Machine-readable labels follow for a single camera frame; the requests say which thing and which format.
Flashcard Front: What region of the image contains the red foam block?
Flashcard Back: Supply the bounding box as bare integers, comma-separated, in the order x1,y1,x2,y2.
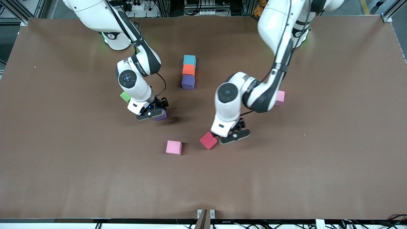
200,132,218,150

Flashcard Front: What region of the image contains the brown table mat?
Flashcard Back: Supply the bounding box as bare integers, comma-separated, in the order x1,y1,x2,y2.
0,15,407,220

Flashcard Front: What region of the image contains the white power strip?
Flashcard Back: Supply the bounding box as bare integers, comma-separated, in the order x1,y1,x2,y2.
184,0,223,16
126,0,159,18

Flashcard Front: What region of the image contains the orange bag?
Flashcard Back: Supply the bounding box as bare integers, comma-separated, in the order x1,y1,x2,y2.
253,0,267,18

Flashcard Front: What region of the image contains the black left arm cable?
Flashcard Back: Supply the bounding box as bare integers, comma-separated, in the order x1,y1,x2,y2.
239,0,293,117

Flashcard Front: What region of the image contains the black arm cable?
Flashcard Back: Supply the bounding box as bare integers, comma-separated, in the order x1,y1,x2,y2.
105,0,167,99
239,0,293,117

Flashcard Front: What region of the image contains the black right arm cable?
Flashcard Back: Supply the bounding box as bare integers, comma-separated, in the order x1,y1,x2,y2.
105,0,167,99

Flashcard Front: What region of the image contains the metal clamp bracket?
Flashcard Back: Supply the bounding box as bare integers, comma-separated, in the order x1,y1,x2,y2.
197,209,216,229

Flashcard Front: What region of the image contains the aluminium frame profile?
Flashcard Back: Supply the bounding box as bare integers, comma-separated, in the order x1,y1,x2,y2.
0,0,43,26
380,0,407,23

